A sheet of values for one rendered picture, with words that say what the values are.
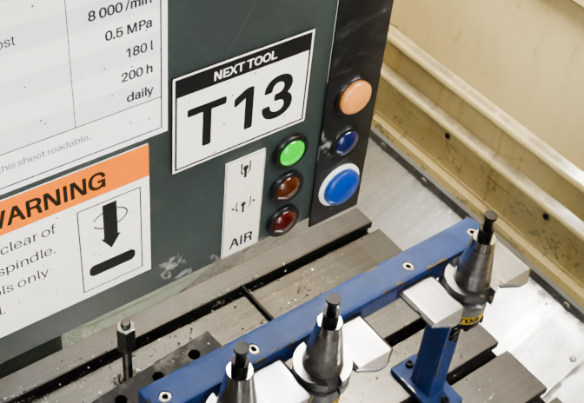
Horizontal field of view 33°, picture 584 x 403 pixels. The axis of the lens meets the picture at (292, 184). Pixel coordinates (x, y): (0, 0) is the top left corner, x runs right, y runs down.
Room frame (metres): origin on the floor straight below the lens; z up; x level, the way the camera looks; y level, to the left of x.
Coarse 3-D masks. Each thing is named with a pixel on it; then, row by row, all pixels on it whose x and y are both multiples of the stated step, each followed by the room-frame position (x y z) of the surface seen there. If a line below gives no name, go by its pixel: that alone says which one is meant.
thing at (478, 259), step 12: (492, 240) 0.78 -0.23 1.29; (468, 252) 0.78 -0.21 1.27; (480, 252) 0.77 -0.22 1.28; (492, 252) 0.78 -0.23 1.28; (456, 264) 0.79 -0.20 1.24; (468, 264) 0.77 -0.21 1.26; (480, 264) 0.77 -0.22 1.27; (492, 264) 0.78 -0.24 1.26; (456, 276) 0.78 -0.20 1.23; (468, 276) 0.77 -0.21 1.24; (480, 276) 0.77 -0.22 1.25; (468, 288) 0.76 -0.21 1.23; (480, 288) 0.76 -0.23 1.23
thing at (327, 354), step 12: (312, 336) 0.64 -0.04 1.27; (324, 336) 0.63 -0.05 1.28; (336, 336) 0.63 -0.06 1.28; (312, 348) 0.63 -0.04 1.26; (324, 348) 0.62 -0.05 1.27; (336, 348) 0.63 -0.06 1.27; (312, 360) 0.63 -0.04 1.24; (324, 360) 0.62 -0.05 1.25; (336, 360) 0.63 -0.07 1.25; (312, 372) 0.62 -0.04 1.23; (324, 372) 0.62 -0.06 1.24; (336, 372) 0.62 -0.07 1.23
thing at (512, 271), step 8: (496, 240) 0.86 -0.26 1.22; (496, 248) 0.84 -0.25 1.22; (504, 248) 0.85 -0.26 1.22; (496, 256) 0.83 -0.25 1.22; (504, 256) 0.83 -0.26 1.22; (512, 256) 0.83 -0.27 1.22; (496, 264) 0.82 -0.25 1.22; (504, 264) 0.82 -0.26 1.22; (512, 264) 0.82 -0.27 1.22; (520, 264) 0.82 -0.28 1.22; (496, 272) 0.81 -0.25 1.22; (504, 272) 0.81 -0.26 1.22; (512, 272) 0.81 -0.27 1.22; (520, 272) 0.81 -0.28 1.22; (528, 272) 0.81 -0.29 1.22; (504, 280) 0.80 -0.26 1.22; (512, 280) 0.80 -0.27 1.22; (520, 280) 0.80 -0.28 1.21
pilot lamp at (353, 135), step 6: (348, 132) 0.52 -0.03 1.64; (354, 132) 0.52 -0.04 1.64; (342, 138) 0.51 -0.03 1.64; (348, 138) 0.51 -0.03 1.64; (354, 138) 0.52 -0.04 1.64; (342, 144) 0.51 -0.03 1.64; (348, 144) 0.51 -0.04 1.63; (354, 144) 0.52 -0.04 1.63; (336, 150) 0.51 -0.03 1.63; (342, 150) 0.51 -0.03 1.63; (348, 150) 0.51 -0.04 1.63
